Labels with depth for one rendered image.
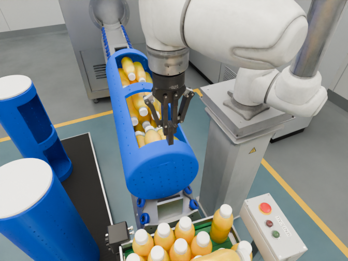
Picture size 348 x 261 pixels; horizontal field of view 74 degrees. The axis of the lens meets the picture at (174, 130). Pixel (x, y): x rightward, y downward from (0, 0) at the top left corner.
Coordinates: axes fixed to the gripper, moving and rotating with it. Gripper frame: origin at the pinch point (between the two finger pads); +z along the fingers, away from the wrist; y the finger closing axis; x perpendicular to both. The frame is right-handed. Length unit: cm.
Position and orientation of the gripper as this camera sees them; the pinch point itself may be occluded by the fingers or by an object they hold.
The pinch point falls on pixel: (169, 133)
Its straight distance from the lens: 65.4
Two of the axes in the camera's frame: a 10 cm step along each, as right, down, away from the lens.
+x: -2.9, -6.6, 7.0
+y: 9.6, -2.0, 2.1
